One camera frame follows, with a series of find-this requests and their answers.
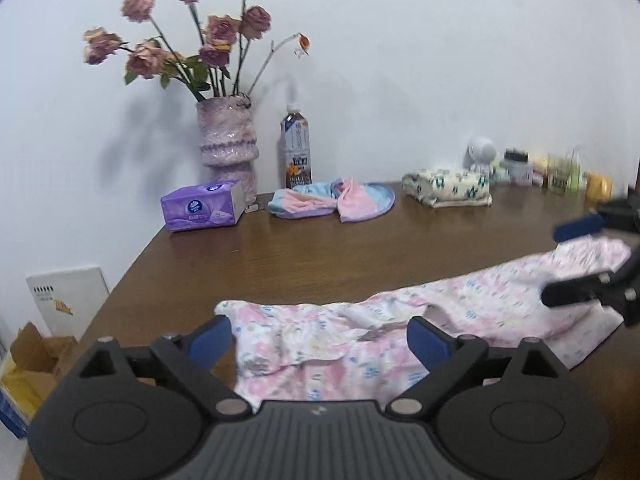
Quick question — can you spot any black adapter on tin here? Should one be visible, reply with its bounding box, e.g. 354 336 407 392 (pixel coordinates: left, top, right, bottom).
503 150 528 164

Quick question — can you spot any cardboard box on floor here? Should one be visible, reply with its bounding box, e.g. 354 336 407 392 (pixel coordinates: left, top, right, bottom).
1 323 77 440

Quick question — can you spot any white robot figurine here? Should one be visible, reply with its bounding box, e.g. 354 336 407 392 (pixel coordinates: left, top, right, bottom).
464 136 497 176

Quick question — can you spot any plastic drink bottle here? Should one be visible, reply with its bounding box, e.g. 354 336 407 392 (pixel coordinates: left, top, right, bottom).
281 103 312 188

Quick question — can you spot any dried rose bouquet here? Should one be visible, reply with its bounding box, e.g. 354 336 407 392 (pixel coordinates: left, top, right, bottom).
81 0 313 103

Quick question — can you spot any white wall heater panel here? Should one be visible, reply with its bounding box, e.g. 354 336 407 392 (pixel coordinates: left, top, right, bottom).
26 266 110 341

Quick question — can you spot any purple knitted vase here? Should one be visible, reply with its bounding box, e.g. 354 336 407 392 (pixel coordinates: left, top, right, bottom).
196 93 259 205

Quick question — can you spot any floral cream fabric pouch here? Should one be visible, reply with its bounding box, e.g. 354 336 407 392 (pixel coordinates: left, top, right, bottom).
400 169 492 208

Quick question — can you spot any green spray bottle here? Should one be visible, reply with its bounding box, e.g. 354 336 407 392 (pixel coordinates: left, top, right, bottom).
567 148 582 193

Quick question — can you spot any purple tissue pack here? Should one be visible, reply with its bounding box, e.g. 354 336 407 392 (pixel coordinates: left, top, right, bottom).
160 180 246 232

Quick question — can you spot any yellow mug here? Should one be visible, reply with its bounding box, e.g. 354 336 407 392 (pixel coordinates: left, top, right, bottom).
585 171 613 203

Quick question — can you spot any pink blue towel cap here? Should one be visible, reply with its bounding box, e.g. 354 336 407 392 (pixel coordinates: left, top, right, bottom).
267 179 396 223

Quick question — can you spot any pink floral baby garment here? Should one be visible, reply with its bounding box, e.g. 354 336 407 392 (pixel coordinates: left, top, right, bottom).
215 237 631 408

